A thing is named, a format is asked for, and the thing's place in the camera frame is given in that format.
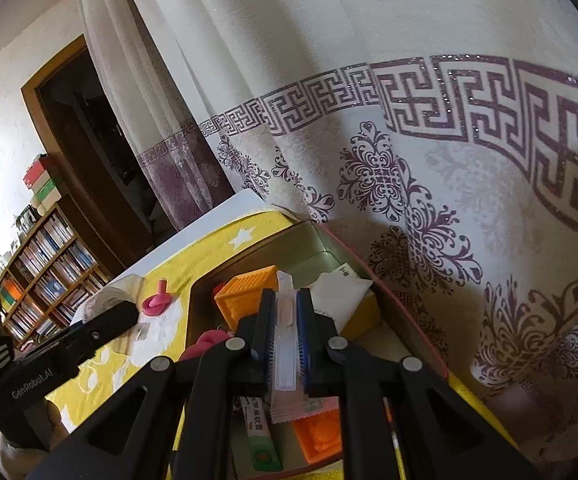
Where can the red tin container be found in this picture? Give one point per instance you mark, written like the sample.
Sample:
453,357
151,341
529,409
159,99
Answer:
311,245

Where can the wooden door frame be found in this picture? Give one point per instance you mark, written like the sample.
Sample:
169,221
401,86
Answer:
53,67

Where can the white tape roll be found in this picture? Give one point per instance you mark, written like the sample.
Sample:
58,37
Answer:
111,292

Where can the clear plastic sachet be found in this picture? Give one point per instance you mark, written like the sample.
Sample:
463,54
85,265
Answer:
294,407

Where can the stack of cardboard boxes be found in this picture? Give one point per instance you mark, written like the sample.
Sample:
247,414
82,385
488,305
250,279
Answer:
44,185

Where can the yellow printed towel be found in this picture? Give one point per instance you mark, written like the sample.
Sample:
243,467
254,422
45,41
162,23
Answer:
204,255

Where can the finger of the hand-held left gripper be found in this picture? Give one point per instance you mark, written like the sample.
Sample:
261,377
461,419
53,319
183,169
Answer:
109,322

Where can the white patterned curtain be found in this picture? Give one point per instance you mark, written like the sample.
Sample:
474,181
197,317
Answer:
369,35

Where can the rows of books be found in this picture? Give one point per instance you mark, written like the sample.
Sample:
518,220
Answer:
44,245

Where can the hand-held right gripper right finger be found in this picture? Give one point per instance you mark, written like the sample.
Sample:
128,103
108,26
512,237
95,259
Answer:
303,350

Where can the wooden bookshelf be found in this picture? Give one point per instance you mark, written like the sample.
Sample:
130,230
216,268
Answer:
89,245

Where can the orange plastic toy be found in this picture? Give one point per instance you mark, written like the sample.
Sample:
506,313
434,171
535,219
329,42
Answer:
319,437

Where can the sheer purple-trimmed curtain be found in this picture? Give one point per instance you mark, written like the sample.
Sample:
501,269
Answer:
169,170

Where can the orange rubber cube toy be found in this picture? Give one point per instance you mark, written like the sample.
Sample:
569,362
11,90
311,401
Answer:
241,295

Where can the red plush ball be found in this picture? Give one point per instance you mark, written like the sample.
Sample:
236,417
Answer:
219,289

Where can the clear plastic sachet strip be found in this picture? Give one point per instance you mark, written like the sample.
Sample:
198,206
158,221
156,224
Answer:
286,340

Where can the small yellow box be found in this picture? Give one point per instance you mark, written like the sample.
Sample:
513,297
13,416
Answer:
364,317

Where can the pink knot toy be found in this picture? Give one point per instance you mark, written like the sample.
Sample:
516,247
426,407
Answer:
155,305
206,342

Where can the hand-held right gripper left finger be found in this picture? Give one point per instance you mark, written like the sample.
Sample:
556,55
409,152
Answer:
267,345

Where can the white ointment tube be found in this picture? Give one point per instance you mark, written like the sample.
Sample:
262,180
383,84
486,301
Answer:
261,435

